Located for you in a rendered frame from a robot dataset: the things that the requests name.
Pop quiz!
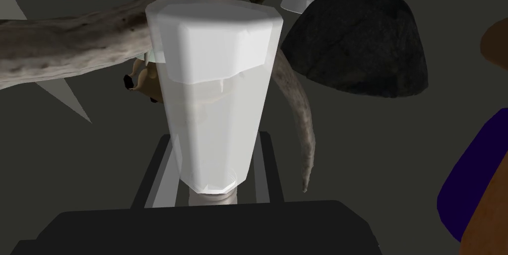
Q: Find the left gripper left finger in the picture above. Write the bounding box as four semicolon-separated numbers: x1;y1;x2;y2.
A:
130;134;183;209

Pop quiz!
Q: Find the blue and brown rounded object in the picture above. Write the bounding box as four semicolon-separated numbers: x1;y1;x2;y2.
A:
436;107;508;255

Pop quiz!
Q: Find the black rounded rock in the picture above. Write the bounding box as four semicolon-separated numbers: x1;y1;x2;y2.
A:
279;0;430;99

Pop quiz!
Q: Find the grey driftwood branch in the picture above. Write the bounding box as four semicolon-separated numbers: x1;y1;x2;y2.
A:
0;0;317;194

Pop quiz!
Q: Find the white translucent tumbler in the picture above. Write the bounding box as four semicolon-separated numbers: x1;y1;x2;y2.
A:
144;0;285;206

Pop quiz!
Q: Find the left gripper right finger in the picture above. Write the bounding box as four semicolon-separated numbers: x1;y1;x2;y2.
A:
252;130;285;204

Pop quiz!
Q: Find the small brown toy figure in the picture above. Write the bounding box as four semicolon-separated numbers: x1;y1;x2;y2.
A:
123;57;164;104

